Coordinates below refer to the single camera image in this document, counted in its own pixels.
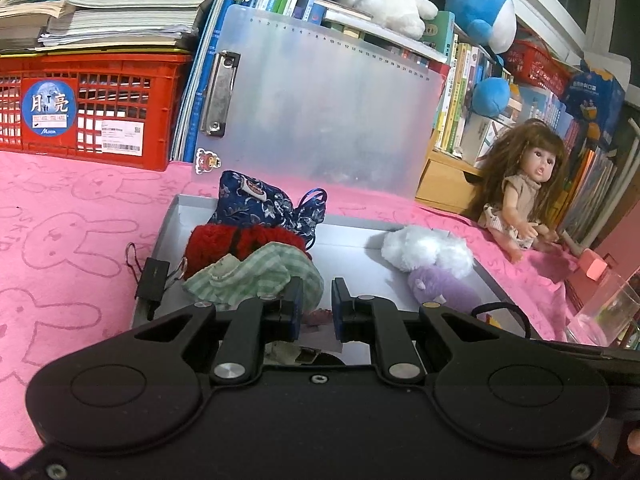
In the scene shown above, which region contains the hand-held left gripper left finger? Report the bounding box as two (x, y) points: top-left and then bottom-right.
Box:
(107, 276), (305, 386)

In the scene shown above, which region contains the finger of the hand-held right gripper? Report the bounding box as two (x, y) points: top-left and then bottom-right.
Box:
(542, 341), (640, 362)

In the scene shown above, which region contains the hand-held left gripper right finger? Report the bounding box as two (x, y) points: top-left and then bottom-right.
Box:
(331, 277), (538, 386)

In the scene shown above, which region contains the small floral cloth pouch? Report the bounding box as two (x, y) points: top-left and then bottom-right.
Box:
(264, 341), (321, 366)

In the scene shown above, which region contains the green checked drawstring pouch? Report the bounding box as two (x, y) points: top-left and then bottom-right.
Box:
(182, 242), (325, 311)

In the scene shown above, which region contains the silver cardboard box tray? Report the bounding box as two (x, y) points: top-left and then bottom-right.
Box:
(131, 194), (543, 361)

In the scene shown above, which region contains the purple white plush toy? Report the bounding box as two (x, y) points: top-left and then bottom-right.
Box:
(381, 225), (483, 313)

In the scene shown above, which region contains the red crochet scrunchie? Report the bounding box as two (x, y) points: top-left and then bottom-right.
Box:
(186, 224), (308, 281)

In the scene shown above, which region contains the blue patterned drawstring pouch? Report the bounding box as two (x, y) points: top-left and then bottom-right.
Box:
(207, 170), (328, 251)

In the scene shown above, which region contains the yellow red crochet keychain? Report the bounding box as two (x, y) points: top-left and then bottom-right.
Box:
(470, 301), (532, 339)

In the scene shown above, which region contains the clear glass mug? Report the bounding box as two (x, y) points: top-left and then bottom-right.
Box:
(565, 272), (640, 348)

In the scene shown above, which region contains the small pink block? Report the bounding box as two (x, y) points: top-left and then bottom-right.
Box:
(579, 249), (610, 282)

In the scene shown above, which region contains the pink stand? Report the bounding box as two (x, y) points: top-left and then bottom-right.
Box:
(597, 195), (640, 281)

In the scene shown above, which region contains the black binder clip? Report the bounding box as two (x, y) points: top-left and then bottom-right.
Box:
(124, 242), (173, 321)

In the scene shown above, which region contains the wooden desk organizer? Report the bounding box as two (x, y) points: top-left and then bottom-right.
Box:
(415, 147), (488, 218)

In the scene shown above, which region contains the cartoon sticker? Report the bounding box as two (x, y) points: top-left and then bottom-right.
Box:
(195, 147), (223, 175)

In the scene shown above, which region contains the brown haired baby doll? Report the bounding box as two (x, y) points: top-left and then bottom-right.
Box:
(474, 119), (571, 263)

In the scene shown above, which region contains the row of blue red books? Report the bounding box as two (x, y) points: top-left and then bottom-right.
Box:
(510, 82), (621, 246)

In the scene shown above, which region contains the translucent clipboard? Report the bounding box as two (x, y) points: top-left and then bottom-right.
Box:
(197, 4), (451, 198)

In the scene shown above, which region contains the white printed small box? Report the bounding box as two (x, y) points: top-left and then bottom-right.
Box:
(459, 110), (503, 166)

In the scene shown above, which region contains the blue folder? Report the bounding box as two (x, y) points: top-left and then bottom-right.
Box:
(170, 0), (261, 163)

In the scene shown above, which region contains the blue printed carton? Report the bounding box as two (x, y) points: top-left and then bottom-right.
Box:
(557, 57), (628, 148)

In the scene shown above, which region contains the row of green books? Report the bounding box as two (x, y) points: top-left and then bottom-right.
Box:
(432, 10), (511, 158)

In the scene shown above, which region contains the blue round plush ball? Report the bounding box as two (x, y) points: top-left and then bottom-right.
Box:
(471, 76), (512, 118)

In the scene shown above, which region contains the red plastic crate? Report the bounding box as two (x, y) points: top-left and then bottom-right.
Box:
(0, 52), (193, 172)

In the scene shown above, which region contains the large blue white plush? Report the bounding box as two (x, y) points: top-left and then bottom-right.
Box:
(445, 0), (517, 56)

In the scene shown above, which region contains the stack of worn books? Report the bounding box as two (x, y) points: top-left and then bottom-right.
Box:
(0, 0), (217, 53)

